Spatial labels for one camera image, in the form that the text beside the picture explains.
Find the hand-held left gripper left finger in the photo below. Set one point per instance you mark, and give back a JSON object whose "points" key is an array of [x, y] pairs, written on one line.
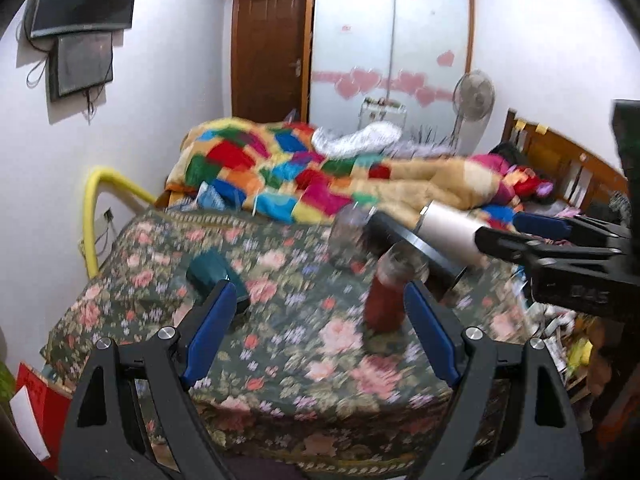
{"points": [[216, 322]]}

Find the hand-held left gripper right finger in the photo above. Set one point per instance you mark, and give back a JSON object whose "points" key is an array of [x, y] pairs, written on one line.
{"points": [[431, 332]]}

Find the brown wooden door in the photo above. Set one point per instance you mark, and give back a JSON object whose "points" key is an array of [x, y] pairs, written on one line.
{"points": [[267, 45]]}

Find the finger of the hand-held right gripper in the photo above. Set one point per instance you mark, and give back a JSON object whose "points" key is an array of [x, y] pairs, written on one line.
{"points": [[542, 223], [505, 244]]}

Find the red-filled glass jar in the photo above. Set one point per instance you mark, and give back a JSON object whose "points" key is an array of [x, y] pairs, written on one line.
{"points": [[387, 290]]}

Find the white crumpled cloth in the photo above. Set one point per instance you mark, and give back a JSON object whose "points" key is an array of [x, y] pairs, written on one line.
{"points": [[357, 137]]}

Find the wooden bed headboard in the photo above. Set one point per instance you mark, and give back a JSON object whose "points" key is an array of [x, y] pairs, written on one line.
{"points": [[565, 160]]}

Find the frosted wardrobe with pink hearts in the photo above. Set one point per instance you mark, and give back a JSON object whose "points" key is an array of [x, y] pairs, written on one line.
{"points": [[390, 45]]}

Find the colourful patchwork quilt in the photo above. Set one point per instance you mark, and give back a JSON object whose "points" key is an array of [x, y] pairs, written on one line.
{"points": [[280, 170]]}

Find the black wall television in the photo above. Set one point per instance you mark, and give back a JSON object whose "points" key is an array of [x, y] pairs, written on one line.
{"points": [[85, 2]]}

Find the floral bed blanket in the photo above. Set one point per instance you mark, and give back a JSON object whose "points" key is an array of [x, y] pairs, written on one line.
{"points": [[300, 350]]}

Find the red box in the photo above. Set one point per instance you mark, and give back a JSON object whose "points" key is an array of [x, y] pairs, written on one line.
{"points": [[42, 400]]}

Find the clear glass jar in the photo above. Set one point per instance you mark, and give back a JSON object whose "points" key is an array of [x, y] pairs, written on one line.
{"points": [[350, 235]]}

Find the white standing fan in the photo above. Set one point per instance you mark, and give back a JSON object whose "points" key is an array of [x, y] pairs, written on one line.
{"points": [[472, 97]]}

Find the yellow bed rail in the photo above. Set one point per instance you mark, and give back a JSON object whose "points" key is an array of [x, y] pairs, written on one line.
{"points": [[102, 200]]}

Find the dark teal pouch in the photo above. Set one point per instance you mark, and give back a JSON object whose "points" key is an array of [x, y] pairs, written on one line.
{"points": [[215, 277]]}

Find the small wall monitor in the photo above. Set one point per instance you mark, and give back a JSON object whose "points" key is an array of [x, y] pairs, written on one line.
{"points": [[80, 62]]}

